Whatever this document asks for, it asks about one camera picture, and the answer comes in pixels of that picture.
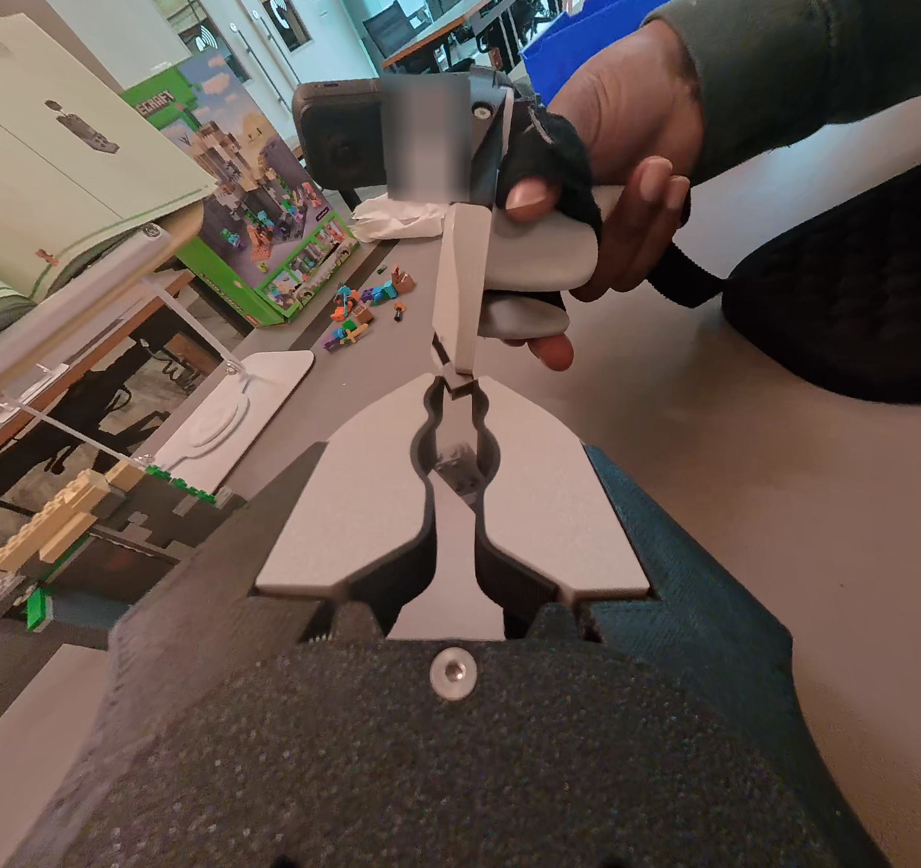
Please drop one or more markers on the brown toy block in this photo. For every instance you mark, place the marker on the brown toy block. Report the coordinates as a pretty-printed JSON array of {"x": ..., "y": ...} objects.
[{"x": 362, "y": 316}]

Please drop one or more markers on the toy brick building model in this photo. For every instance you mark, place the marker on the toy brick building model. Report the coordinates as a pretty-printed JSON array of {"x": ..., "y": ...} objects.
[{"x": 108, "y": 522}]

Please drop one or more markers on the white book stand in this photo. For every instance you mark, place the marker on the white book stand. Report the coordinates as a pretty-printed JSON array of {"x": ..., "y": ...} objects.
[{"x": 237, "y": 393}]

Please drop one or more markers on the phone sign glass panel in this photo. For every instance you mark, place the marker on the phone sign glass panel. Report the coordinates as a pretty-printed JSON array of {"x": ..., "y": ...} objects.
[
  {"x": 194, "y": 26},
  {"x": 277, "y": 4}
]

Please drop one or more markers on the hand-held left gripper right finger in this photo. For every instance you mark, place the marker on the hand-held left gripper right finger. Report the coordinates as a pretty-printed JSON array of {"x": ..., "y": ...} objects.
[{"x": 561, "y": 515}]

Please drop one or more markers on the white crumpled paper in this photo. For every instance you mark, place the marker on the white crumpled paper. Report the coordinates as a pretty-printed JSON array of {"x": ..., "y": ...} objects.
[{"x": 399, "y": 220}]

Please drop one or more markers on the long brown table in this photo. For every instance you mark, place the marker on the long brown table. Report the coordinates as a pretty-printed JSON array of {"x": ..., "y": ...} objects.
[{"x": 446, "y": 26}]

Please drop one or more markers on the purple headed blue toy figure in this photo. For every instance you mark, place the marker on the purple headed blue toy figure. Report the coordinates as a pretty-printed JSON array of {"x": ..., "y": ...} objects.
[{"x": 381, "y": 293}]

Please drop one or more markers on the green toy set box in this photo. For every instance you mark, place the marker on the green toy set box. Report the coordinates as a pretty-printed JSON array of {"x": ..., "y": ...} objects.
[{"x": 252, "y": 184}]

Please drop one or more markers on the long wooden table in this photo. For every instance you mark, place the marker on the long wooden table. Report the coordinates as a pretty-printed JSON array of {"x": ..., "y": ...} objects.
[{"x": 93, "y": 335}]

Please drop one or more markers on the tan toy sword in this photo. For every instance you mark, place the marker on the tan toy sword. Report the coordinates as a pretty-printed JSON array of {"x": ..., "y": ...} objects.
[{"x": 356, "y": 334}]

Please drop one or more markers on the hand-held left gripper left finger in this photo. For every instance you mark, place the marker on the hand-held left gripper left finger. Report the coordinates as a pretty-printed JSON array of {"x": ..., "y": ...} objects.
[{"x": 352, "y": 515}]

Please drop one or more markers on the instruction booklet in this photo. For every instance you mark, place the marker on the instruction booklet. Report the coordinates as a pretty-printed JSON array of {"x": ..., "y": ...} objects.
[{"x": 72, "y": 162}]

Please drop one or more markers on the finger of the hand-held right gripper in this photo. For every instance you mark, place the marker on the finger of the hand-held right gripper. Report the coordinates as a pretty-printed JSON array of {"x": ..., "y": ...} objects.
[{"x": 460, "y": 285}]

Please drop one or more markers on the orange blue toy figure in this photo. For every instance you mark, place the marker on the orange blue toy figure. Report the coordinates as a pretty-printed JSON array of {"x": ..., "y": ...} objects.
[{"x": 342, "y": 306}]

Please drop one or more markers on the grey desk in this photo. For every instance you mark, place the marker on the grey desk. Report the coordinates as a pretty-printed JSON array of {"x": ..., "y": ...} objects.
[{"x": 683, "y": 450}]

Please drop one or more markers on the person's right hand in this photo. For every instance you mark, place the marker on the person's right hand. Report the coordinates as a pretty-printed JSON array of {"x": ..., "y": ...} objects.
[{"x": 640, "y": 105}]

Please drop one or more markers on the grey brick assembly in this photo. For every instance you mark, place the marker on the grey brick assembly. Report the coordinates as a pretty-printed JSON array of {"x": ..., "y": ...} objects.
[{"x": 457, "y": 476}]

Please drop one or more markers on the blue plastic storage bin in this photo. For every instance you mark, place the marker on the blue plastic storage bin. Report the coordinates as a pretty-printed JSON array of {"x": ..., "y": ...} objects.
[{"x": 597, "y": 26}]

